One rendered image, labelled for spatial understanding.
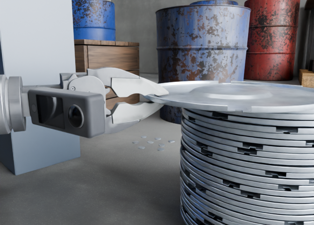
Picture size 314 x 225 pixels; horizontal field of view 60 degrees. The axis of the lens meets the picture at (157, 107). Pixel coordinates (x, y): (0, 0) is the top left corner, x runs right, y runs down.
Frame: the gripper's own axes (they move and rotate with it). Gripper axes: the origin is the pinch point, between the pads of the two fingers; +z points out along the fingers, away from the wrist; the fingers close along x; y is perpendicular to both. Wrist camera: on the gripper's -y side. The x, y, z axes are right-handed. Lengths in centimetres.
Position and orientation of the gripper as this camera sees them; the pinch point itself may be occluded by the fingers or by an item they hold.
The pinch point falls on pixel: (162, 97)
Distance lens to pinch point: 40.4
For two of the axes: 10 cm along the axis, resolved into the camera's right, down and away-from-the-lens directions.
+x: 0.0, 9.8, 1.9
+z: 9.2, -0.7, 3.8
